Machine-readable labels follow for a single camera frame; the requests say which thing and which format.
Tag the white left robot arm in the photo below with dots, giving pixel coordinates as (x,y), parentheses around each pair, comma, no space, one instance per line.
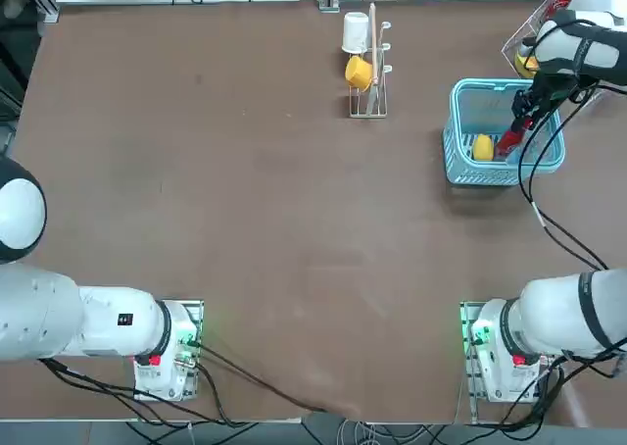
(49,312)

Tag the clear acrylic rack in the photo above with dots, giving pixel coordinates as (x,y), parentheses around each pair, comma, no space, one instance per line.
(519,33)

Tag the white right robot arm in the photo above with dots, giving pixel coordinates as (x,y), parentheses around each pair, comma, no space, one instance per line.
(539,317)

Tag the yellow star fruit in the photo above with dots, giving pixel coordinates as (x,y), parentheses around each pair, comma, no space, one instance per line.
(523,65)

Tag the blue plastic basket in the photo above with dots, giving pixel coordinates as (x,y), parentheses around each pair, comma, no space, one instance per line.
(490,175)

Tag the white mug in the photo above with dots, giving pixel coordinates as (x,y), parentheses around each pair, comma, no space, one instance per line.
(355,33)

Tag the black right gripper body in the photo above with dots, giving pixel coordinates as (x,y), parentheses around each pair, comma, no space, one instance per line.
(551,88)

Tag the yellow cup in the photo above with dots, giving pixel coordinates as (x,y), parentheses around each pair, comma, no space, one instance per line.
(358,72)

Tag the yellow oval fruit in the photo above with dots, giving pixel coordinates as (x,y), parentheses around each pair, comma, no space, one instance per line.
(482,148)

